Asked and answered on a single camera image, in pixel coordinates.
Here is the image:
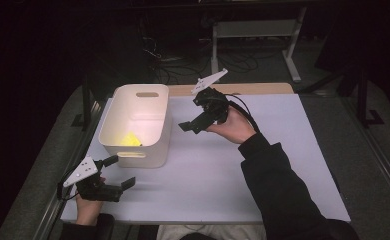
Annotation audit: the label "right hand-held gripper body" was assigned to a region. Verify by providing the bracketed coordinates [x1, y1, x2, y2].
[190, 68, 231, 132]

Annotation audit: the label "black metal stand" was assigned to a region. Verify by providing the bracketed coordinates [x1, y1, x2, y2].
[356, 64, 386, 130]
[70, 75, 101, 132]

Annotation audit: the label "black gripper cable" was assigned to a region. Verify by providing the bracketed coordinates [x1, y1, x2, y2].
[224, 93, 261, 134]
[56, 173, 81, 202]

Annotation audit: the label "yellow shuttlecock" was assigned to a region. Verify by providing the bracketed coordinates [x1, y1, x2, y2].
[119, 131, 143, 147]

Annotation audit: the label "person's legs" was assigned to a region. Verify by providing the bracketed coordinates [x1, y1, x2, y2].
[156, 223, 267, 240]

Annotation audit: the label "white metal desk frame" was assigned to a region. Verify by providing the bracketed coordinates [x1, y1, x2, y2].
[210, 6, 308, 84]

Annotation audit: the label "person's right hand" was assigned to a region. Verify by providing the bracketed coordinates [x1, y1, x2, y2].
[205, 106, 257, 145]

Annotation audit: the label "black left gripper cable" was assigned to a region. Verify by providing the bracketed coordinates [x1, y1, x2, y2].
[56, 173, 81, 202]

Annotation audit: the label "person's left hand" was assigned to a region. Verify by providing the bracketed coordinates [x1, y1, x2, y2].
[75, 175, 107, 227]

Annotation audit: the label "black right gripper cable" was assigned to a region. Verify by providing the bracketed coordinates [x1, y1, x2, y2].
[224, 93, 261, 134]

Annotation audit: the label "tangle of floor cables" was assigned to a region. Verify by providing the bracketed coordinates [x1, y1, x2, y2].
[138, 19, 262, 85]

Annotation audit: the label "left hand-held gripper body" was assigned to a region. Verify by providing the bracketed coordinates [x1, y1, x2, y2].
[62, 155, 124, 203]

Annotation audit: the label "white plastic bin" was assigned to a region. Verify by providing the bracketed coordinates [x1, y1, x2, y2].
[98, 83, 173, 169]

